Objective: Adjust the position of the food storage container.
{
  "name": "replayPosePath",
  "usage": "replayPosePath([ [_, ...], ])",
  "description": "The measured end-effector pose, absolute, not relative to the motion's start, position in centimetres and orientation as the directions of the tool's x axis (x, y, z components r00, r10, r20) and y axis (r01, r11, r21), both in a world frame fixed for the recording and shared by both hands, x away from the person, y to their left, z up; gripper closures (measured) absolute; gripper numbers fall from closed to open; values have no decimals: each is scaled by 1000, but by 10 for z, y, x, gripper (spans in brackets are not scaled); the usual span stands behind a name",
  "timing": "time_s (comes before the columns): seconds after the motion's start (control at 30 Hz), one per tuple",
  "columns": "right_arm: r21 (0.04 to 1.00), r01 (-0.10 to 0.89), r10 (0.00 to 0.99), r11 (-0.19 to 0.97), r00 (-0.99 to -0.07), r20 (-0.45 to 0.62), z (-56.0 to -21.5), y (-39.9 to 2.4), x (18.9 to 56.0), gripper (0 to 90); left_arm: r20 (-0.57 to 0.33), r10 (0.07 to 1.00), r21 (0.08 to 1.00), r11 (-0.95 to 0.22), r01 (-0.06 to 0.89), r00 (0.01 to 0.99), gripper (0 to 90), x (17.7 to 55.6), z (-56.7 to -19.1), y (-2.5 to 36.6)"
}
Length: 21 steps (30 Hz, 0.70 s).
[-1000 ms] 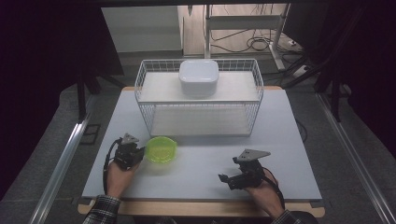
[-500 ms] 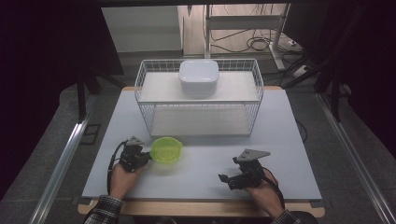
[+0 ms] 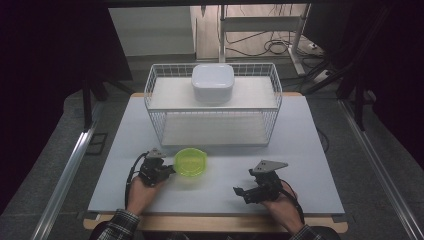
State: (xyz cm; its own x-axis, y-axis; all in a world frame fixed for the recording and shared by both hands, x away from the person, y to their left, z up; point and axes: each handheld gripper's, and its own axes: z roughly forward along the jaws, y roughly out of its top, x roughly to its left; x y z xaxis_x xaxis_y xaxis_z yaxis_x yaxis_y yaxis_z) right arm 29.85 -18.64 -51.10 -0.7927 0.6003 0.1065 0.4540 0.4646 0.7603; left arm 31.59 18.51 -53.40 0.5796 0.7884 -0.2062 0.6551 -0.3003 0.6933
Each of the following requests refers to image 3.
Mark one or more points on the aluminium rail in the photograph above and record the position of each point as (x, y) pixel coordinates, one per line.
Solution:
(380, 166)
(63, 180)

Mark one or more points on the wooden table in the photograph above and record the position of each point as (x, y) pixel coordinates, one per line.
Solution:
(206, 223)

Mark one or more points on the black stand leg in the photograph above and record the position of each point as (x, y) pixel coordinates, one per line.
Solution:
(87, 103)

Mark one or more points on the white metal desk frame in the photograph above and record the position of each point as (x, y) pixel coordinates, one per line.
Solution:
(260, 24)

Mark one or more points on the white cabinet panel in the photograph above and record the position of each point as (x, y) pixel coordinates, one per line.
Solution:
(151, 31)

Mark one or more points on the person's left hand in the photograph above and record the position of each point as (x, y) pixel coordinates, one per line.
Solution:
(140, 196)

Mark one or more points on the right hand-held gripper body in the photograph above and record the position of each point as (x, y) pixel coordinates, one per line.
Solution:
(268, 185)

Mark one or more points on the green plastic bowl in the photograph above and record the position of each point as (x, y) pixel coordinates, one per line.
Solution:
(190, 162)

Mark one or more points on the black curtain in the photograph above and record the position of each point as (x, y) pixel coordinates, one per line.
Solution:
(50, 66)
(393, 66)

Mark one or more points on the white lidded plastic container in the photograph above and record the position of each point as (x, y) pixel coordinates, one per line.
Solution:
(212, 80)

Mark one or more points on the white power strip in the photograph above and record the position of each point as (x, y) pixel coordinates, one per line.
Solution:
(321, 76)

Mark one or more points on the white tabletop board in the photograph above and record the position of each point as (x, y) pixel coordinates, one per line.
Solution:
(220, 190)

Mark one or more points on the person's right hand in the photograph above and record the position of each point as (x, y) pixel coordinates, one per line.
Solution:
(288, 210)

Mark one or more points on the black floor grate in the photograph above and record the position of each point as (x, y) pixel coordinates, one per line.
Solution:
(96, 144)

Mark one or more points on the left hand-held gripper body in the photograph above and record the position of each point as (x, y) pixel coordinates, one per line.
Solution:
(151, 170)

